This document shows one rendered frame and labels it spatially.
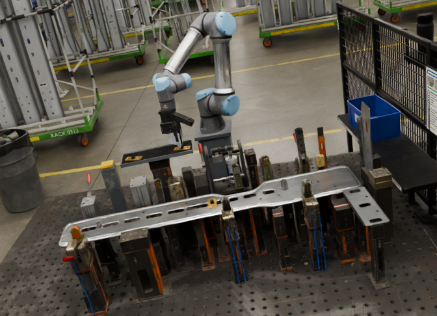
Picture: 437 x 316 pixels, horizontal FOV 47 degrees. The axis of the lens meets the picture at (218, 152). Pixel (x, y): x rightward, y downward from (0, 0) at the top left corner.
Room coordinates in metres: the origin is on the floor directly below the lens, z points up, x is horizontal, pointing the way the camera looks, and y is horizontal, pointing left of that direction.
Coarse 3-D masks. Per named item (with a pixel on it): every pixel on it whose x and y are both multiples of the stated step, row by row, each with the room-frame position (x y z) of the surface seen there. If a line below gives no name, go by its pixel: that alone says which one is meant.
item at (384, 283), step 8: (376, 224) 1.61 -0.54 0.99; (368, 232) 1.64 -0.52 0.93; (376, 232) 1.60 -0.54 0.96; (376, 240) 1.60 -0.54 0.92; (376, 248) 1.60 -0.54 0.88; (376, 256) 1.60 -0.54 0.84; (376, 264) 1.60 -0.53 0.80; (384, 264) 1.60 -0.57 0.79; (368, 272) 1.67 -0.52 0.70; (376, 272) 1.60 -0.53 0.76; (384, 272) 1.60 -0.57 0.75; (376, 280) 1.60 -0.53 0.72; (384, 280) 1.60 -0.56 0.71; (376, 288) 1.57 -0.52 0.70; (384, 288) 1.57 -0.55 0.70
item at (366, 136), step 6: (366, 108) 1.97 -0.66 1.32; (366, 114) 1.98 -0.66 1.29; (360, 120) 2.05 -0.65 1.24; (366, 120) 1.98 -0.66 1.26; (366, 132) 1.99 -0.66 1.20; (366, 138) 2.00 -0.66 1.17; (366, 144) 2.00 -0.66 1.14; (366, 150) 2.01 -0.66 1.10; (372, 150) 1.93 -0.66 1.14; (366, 156) 2.01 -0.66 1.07; (372, 156) 1.93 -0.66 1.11; (366, 162) 2.02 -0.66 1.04; (372, 162) 1.93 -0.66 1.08; (366, 168) 2.02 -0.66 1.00; (372, 168) 1.93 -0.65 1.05
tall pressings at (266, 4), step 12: (264, 0) 8.86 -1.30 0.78; (288, 0) 8.77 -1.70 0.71; (300, 0) 8.96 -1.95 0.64; (312, 0) 8.87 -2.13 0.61; (324, 0) 8.83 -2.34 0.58; (336, 0) 8.86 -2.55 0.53; (264, 12) 8.85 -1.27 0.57; (288, 12) 8.77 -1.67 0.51; (300, 12) 8.96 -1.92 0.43; (324, 12) 8.85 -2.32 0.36; (264, 24) 8.79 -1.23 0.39; (288, 24) 8.76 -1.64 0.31
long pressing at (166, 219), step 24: (336, 168) 2.09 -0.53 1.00; (240, 192) 2.04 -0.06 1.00; (288, 192) 1.96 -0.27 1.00; (312, 192) 1.91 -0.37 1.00; (336, 192) 1.88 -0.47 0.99; (120, 216) 2.05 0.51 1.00; (144, 216) 2.01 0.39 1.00; (168, 216) 1.96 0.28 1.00; (192, 216) 1.92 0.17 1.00; (96, 240) 1.90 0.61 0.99
